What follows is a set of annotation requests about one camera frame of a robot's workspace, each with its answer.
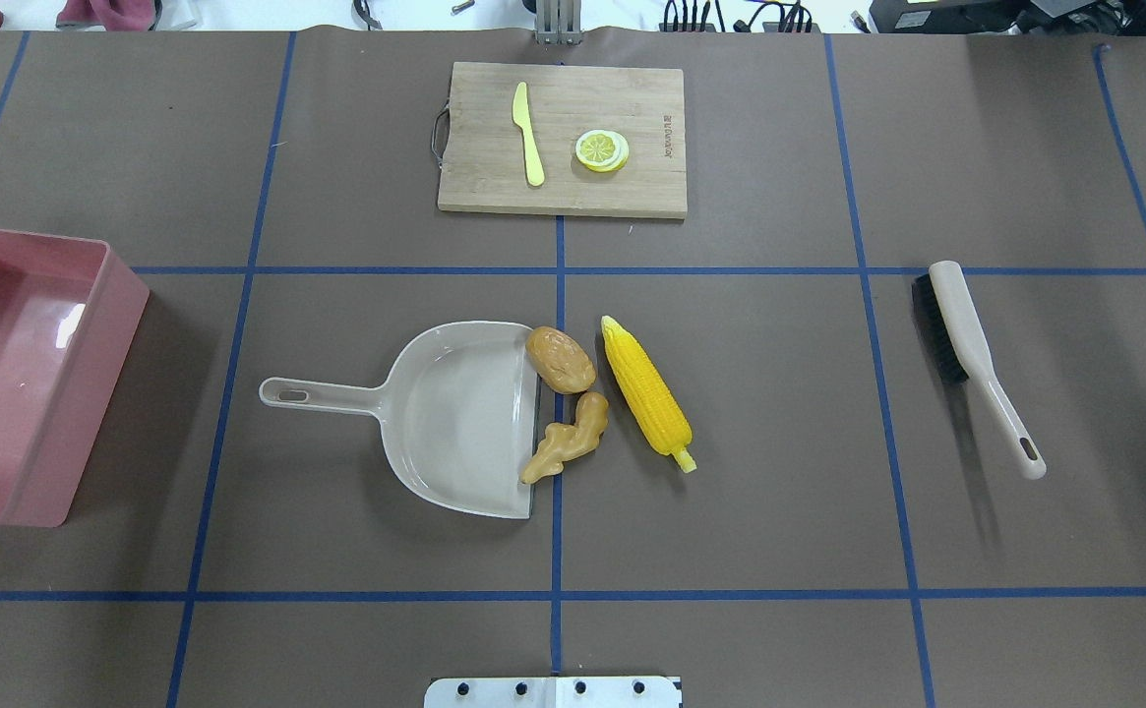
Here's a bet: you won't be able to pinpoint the pink plastic bin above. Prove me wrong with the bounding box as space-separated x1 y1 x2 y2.
0 229 150 527

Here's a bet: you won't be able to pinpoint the yellow lemon slices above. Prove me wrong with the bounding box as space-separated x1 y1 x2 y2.
573 129 631 173

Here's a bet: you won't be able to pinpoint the beige plastic dustpan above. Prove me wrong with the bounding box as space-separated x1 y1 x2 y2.
258 320 541 520

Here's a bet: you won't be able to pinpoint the yellow plastic knife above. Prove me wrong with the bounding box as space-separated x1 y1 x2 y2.
511 82 545 188

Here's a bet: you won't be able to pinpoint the beige hand brush black bristles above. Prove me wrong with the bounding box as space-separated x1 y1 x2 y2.
915 260 1047 480

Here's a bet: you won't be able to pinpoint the tan toy ginger root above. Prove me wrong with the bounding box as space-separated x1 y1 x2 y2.
519 391 609 485

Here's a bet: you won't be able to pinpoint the pink cloth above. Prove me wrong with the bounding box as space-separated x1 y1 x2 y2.
55 0 162 31

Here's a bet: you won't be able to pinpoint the wooden cutting board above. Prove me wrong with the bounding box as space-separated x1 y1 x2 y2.
437 60 689 220

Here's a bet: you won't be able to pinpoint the metal base plate with bolts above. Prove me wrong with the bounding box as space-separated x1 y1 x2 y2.
423 676 684 707

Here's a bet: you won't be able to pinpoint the yellow toy corn cob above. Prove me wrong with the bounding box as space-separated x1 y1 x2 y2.
601 315 697 474

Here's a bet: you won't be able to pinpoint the brown toy potato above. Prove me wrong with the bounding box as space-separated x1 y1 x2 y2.
524 325 598 395

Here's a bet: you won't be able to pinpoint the aluminium camera post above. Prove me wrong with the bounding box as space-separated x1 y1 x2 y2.
531 0 584 46

